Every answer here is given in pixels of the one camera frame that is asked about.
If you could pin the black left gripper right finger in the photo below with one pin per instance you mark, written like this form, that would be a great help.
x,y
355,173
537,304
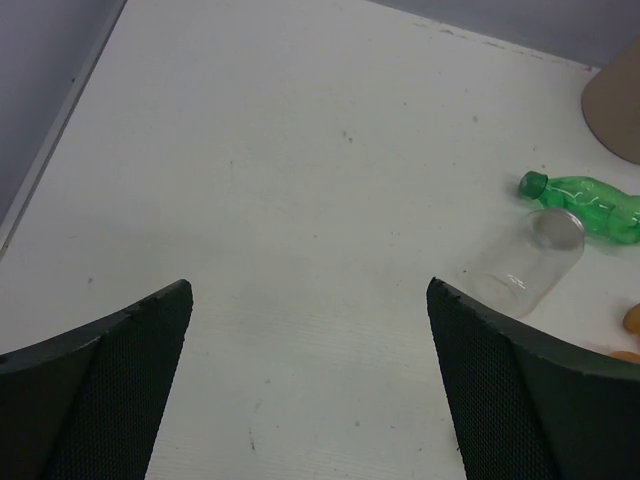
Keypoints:
x,y
527,405

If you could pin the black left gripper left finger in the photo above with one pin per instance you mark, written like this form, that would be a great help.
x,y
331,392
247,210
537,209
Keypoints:
x,y
88,403

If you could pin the clear plastic jar silver lid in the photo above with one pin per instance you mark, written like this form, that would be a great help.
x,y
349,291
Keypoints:
x,y
518,269

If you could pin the green bottle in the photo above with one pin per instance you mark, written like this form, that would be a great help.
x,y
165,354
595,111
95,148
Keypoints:
x,y
605,212

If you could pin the brown cardboard bin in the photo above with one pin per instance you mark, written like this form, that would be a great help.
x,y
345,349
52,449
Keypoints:
x,y
610,104

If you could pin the orange bottle floral label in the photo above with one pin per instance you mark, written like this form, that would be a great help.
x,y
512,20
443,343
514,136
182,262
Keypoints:
x,y
631,321

